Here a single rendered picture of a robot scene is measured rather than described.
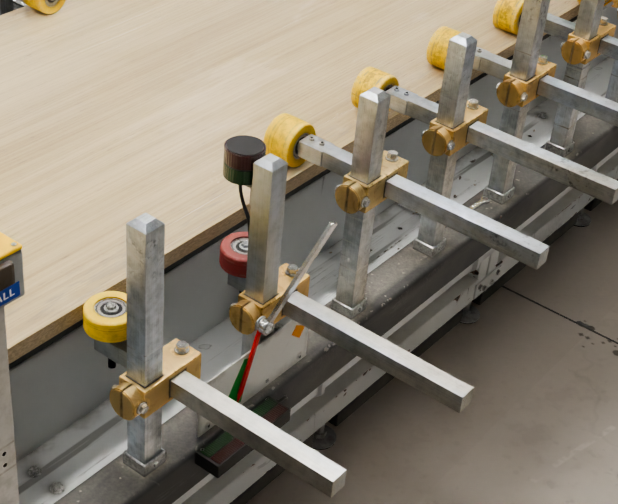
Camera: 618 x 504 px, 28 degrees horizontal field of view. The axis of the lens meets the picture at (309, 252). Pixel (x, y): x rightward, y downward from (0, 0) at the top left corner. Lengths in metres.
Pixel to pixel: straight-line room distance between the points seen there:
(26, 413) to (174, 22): 0.99
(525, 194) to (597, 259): 1.15
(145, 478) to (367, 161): 0.59
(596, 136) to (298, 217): 0.79
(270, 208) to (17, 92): 0.72
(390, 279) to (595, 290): 1.38
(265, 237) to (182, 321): 0.38
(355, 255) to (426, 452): 0.96
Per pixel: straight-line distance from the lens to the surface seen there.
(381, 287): 2.22
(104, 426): 2.04
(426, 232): 2.30
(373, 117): 1.93
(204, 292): 2.16
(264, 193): 1.77
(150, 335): 1.68
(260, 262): 1.84
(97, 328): 1.79
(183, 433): 1.91
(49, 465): 1.98
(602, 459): 3.03
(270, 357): 1.96
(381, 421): 2.99
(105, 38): 2.54
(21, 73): 2.42
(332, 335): 1.88
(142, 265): 1.61
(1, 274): 1.38
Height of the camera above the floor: 2.03
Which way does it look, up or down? 35 degrees down
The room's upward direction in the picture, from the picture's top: 6 degrees clockwise
